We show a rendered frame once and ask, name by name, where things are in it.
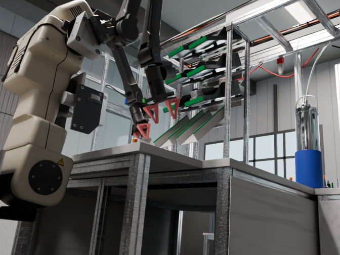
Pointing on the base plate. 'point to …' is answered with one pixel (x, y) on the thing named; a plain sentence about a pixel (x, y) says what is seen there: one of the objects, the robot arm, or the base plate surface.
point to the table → (178, 163)
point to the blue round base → (309, 168)
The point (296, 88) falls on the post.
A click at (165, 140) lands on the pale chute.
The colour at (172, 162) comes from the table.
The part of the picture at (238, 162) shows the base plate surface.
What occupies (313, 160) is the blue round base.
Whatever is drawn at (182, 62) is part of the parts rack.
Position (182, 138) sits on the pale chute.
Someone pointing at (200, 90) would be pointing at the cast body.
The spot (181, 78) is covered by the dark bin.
